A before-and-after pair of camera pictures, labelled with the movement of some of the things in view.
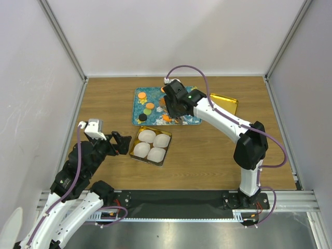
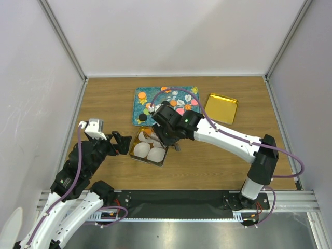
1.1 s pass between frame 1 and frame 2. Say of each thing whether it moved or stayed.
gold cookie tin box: stayed
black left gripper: stayed
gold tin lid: stayed
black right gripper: moved
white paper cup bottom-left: stayed
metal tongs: moved
